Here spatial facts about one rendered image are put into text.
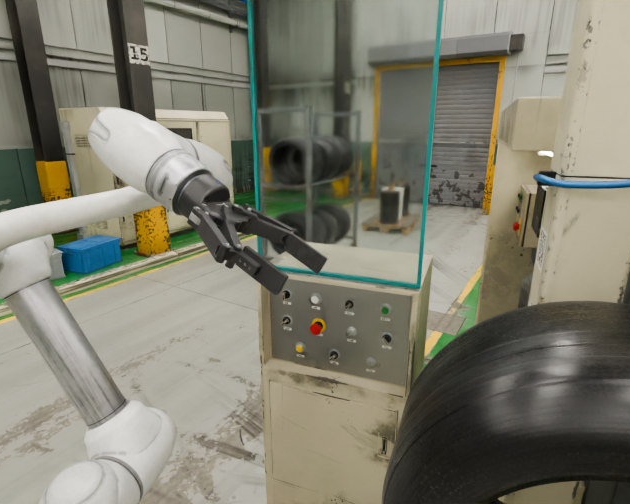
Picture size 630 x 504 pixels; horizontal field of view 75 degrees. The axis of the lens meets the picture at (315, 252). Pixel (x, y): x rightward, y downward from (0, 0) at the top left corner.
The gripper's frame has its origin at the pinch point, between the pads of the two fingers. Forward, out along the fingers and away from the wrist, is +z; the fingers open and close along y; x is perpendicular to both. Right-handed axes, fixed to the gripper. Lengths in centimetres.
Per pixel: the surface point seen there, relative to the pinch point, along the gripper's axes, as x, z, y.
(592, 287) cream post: 17, 39, -32
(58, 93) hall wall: -210, -669, -465
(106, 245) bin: -279, -331, -325
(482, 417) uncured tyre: 0.1, 29.4, 2.6
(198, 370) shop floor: -194, -78, -178
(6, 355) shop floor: -271, -211, -136
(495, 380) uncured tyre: 3.7, 28.6, -0.6
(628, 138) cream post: 39, 27, -29
